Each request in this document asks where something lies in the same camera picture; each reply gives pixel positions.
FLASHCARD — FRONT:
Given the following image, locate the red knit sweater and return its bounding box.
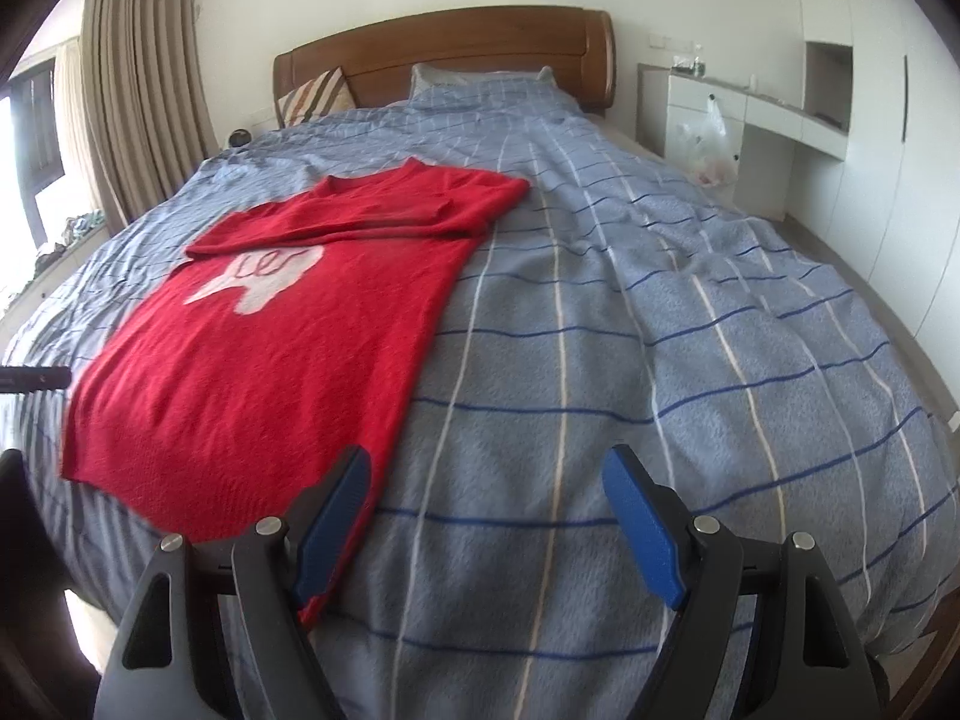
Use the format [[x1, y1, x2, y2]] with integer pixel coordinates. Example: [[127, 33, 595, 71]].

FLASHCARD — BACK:
[[58, 157, 532, 631]]

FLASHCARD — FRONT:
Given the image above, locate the clear plastic bag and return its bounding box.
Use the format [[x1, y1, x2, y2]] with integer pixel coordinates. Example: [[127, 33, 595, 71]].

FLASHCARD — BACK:
[[670, 97, 740, 188]]

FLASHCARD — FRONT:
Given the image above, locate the beige curtain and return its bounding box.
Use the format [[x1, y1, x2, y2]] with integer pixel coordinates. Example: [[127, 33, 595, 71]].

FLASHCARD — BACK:
[[52, 0, 215, 233]]

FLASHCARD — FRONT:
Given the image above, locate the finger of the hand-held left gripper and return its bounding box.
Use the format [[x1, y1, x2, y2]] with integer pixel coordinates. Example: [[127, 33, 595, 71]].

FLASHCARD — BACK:
[[0, 366, 74, 392]]

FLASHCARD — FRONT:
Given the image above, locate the blue checked blanket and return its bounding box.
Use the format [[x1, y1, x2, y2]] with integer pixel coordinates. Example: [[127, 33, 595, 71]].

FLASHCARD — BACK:
[[0, 79, 960, 720]]

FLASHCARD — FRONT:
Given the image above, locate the wooden bed footboard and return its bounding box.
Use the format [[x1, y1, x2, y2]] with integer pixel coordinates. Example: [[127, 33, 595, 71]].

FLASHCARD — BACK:
[[862, 607, 960, 720]]

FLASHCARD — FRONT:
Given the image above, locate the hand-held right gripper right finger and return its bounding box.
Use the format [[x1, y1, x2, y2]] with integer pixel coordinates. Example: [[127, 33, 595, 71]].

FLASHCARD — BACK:
[[604, 446, 890, 720]]

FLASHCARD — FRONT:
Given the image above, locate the wooden bed headboard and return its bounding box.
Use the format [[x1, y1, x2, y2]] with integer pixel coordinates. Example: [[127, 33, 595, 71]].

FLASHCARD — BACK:
[[271, 6, 617, 128]]

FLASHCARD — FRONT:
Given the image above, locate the striped pillow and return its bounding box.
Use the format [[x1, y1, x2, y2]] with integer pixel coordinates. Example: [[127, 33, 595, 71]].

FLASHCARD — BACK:
[[277, 66, 357, 128]]

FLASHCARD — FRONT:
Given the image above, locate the pale blue pillow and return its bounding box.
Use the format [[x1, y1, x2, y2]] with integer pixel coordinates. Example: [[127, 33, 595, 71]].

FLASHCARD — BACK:
[[409, 62, 556, 100]]

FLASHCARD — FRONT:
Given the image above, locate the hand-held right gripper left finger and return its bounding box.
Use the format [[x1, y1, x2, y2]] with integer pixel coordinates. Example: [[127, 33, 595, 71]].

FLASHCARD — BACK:
[[94, 446, 374, 720]]

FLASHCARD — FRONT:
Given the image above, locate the white wardrobe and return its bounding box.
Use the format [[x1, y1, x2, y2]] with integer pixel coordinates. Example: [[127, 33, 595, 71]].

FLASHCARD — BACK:
[[795, 0, 960, 406]]

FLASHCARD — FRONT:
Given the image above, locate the clutter on windowsill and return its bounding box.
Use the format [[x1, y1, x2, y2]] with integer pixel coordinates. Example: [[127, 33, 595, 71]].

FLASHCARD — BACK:
[[34, 210, 106, 271]]

